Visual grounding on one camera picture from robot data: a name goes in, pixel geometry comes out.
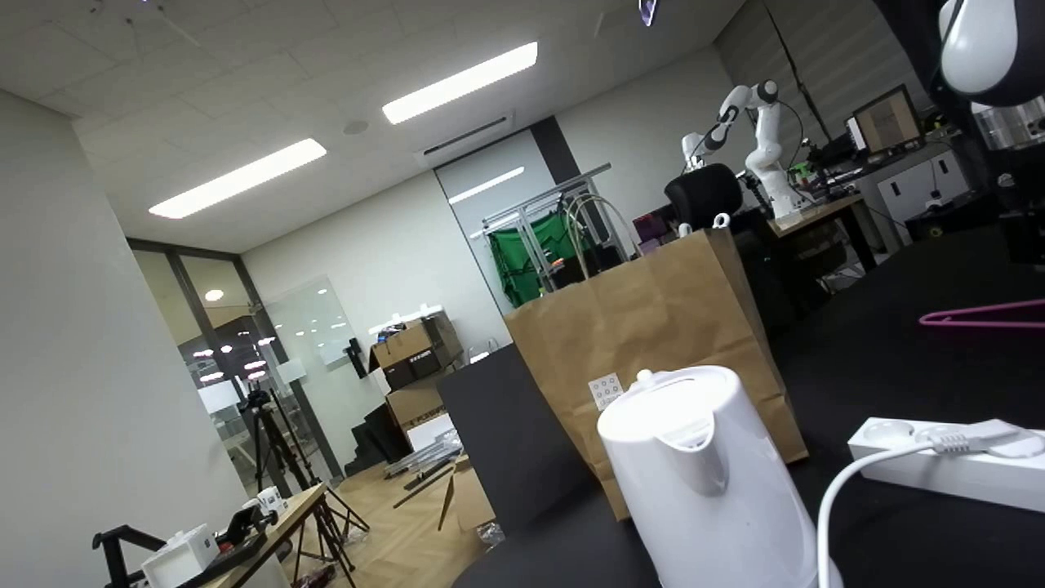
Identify green hanging cloth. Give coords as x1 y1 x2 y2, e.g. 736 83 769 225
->
485 209 580 309

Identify stacked cardboard boxes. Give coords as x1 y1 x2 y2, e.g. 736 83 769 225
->
370 306 470 396

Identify metal clothes rack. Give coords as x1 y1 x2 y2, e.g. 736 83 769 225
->
466 160 639 309

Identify brown paper bag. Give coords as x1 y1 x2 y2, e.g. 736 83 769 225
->
504 225 814 521

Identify grey box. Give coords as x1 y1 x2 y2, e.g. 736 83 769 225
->
439 343 607 543

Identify small dark screen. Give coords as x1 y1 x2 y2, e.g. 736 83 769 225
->
630 202 687 250

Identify low cardboard box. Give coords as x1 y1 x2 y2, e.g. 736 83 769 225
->
384 373 452 432

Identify black office chair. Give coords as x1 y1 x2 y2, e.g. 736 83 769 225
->
663 160 752 238

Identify rectangular ceiling light panel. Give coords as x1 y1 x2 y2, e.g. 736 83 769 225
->
148 132 330 223
378 40 542 126

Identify white electric kettle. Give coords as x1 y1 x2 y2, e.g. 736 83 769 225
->
593 362 833 588

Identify wooden desk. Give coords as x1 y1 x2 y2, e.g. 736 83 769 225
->
763 189 879 266

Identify wooden work table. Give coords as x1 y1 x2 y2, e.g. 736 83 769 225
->
201 483 364 588

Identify computer monitor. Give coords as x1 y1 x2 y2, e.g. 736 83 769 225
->
842 80 925 155

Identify white cabinet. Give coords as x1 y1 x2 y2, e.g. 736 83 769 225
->
874 144 974 229

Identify small white box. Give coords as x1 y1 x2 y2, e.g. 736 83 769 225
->
140 521 223 588

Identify white power strip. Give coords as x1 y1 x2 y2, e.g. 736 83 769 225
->
846 413 1045 516

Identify black metal stand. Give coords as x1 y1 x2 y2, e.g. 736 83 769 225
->
88 521 170 588

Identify black camera tripod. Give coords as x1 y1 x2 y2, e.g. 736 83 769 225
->
236 381 376 540

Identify white power cable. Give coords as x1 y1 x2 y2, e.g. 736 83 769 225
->
814 428 1045 588

